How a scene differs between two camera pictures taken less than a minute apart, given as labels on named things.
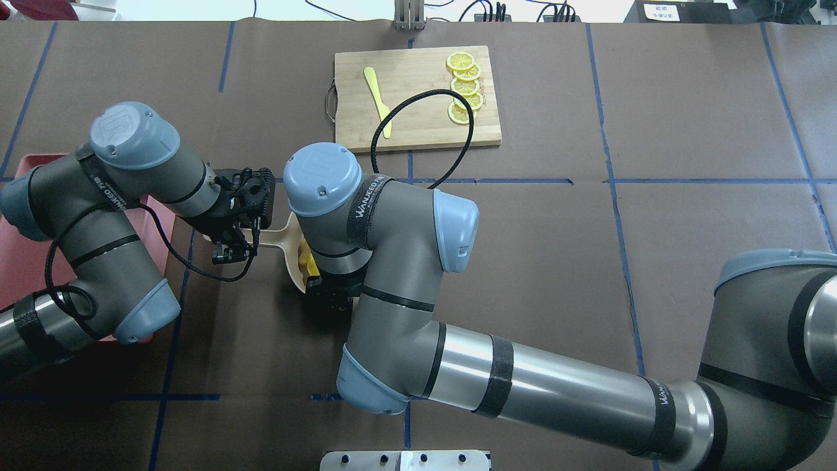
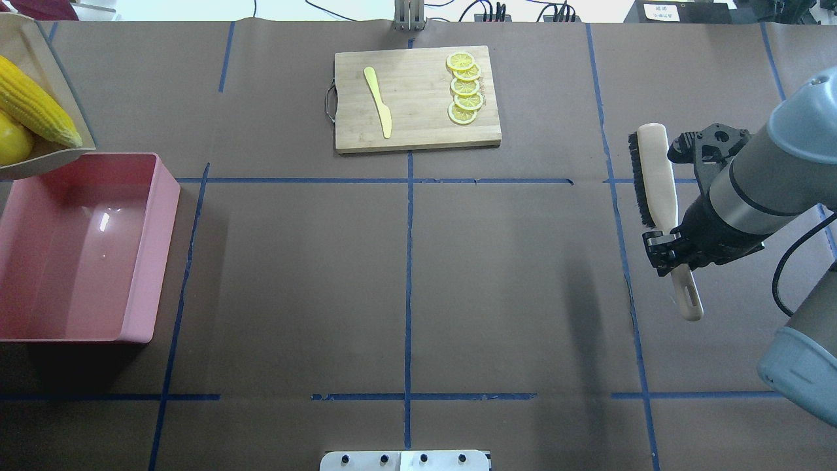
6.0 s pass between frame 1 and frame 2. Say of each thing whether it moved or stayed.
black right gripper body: moved
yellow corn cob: moved
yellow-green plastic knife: stayed
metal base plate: stayed
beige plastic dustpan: moved
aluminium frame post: stayed
